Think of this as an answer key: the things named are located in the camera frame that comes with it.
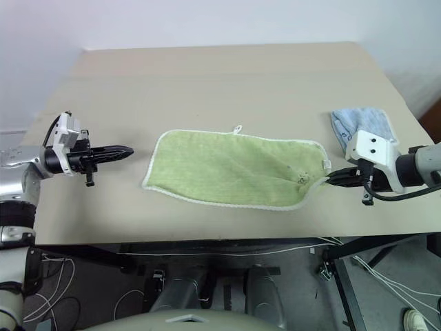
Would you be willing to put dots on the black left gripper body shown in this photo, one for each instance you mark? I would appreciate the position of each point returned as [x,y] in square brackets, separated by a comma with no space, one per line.
[79,159]

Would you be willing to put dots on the green towel with white trim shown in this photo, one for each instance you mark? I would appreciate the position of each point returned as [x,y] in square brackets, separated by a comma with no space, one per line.
[224,165]

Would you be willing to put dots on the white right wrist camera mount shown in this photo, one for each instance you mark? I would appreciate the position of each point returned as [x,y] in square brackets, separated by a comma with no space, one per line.
[372,145]

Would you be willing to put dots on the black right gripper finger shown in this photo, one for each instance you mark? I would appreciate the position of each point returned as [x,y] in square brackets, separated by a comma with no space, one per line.
[344,173]
[344,182]

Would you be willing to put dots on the metal table caster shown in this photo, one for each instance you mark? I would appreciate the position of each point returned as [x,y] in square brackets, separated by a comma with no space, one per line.
[325,273]

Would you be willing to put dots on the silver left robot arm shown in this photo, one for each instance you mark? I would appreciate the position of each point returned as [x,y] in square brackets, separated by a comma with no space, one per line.
[13,159]

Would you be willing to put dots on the folded light blue towel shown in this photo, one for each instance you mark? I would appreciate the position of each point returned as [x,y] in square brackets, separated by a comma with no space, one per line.
[365,119]

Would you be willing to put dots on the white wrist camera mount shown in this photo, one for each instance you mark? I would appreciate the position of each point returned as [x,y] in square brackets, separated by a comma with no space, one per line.
[372,145]
[67,128]

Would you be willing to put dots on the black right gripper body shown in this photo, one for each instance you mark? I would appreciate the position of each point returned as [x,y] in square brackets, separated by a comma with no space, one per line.
[373,181]

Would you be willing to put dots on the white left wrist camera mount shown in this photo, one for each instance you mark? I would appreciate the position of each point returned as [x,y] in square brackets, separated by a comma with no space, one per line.
[67,128]

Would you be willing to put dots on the grey robot torso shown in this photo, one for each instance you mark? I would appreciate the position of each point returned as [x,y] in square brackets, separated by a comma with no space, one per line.
[186,320]

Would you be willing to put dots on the black table frame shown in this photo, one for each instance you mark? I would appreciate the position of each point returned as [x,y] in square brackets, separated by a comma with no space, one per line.
[344,286]

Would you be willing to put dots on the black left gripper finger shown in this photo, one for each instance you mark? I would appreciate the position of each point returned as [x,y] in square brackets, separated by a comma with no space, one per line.
[113,157]
[115,150]

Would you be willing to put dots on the white shoe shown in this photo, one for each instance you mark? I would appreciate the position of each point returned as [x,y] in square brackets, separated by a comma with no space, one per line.
[415,320]

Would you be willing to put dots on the dark grey rounded robot leg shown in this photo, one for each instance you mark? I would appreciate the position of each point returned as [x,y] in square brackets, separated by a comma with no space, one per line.
[179,293]
[263,296]

